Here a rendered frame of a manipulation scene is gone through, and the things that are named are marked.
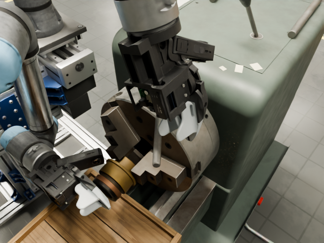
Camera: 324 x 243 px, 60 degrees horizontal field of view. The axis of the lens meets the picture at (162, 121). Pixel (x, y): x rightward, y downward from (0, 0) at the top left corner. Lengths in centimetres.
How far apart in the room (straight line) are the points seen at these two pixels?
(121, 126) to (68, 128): 135
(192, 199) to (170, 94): 58
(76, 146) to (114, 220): 112
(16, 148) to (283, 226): 158
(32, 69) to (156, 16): 49
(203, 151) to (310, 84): 232
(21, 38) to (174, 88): 37
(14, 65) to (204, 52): 35
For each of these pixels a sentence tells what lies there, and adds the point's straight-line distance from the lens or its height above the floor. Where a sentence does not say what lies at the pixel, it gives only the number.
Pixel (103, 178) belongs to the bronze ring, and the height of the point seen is 111.
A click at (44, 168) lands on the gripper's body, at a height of 109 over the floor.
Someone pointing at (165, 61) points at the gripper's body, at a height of 145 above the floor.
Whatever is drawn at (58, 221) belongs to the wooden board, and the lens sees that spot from 91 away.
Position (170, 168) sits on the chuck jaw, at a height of 111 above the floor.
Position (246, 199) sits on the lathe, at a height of 54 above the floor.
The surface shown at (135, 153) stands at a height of 105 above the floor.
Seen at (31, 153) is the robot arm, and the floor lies 111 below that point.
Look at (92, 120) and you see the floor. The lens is 234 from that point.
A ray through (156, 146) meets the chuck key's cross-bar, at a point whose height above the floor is 133.
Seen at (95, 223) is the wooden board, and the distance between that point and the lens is 88.
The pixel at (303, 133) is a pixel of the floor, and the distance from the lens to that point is 244.
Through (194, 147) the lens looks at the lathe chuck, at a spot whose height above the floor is 116.
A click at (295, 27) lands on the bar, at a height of 128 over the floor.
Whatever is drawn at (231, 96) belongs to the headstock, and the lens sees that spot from 68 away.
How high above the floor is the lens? 168
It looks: 48 degrees down
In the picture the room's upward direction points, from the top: straight up
